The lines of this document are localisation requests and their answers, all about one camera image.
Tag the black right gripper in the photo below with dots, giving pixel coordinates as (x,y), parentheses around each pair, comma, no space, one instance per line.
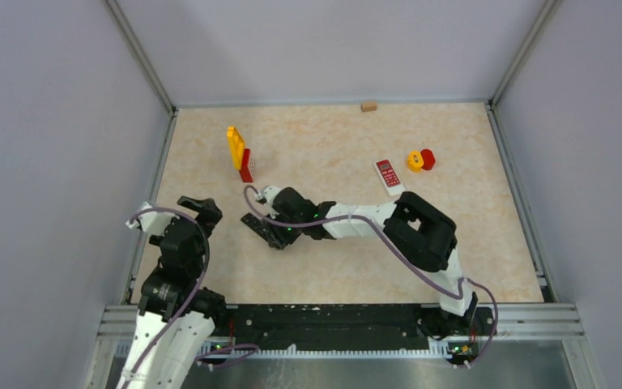
(287,239)

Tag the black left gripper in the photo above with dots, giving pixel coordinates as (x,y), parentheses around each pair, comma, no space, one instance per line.
(209,215)

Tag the black remote control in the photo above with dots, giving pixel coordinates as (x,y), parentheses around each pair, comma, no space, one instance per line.
(257,225)

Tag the white remote control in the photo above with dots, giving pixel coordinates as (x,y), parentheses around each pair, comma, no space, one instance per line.
(389,177)

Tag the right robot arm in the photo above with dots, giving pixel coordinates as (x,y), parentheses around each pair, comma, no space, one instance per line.
(422,237)

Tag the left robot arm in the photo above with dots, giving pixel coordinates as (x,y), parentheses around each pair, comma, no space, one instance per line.
(175,314)

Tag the yellow toy block plate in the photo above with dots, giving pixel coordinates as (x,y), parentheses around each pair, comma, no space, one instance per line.
(236,146)

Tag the small wooden block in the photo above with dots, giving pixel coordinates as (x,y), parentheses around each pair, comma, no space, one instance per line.
(368,106)

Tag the yellow round toy block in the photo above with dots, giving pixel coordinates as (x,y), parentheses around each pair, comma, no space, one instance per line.
(415,162)

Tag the red round toy block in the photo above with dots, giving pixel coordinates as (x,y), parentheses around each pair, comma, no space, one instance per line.
(428,158)

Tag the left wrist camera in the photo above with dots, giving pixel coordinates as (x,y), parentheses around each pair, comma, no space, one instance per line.
(151,220)

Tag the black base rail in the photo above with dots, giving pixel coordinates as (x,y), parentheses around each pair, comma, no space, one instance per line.
(355,331)

